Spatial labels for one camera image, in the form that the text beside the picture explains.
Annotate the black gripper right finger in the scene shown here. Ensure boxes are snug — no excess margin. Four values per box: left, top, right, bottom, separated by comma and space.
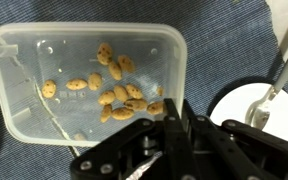
183, 100, 251, 180

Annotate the metal spoon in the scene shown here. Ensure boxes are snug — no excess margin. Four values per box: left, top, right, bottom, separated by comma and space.
245, 59, 288, 130

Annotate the white plate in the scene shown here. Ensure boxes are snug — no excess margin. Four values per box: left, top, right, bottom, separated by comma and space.
210, 83, 288, 141

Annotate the dark blue placemat near plate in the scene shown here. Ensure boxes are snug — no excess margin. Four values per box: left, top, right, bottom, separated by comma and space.
0, 0, 288, 180

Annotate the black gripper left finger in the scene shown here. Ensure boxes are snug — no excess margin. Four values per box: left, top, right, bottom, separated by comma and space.
164, 99, 198, 180

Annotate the clear plastic container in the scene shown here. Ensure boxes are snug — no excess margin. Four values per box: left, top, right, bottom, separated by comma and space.
0, 22, 187, 147

